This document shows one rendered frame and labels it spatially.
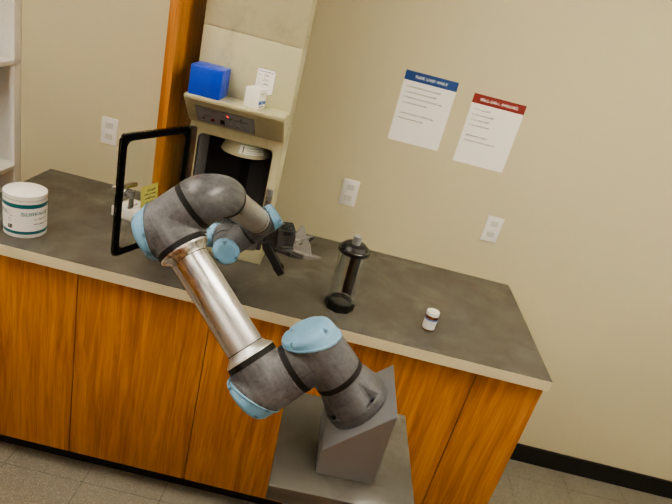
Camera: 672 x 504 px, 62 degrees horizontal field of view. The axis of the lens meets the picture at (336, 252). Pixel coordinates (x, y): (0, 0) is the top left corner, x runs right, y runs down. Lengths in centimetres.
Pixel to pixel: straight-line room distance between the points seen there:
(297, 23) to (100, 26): 94
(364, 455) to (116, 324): 107
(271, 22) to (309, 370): 111
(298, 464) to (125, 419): 107
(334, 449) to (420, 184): 138
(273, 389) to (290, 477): 20
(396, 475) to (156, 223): 78
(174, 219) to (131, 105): 132
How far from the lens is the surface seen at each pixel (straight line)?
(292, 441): 137
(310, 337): 116
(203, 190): 123
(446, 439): 210
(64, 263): 196
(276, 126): 180
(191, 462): 231
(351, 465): 129
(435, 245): 246
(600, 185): 252
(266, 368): 120
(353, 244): 180
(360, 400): 123
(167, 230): 124
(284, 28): 186
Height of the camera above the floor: 187
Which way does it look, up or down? 24 degrees down
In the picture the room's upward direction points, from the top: 15 degrees clockwise
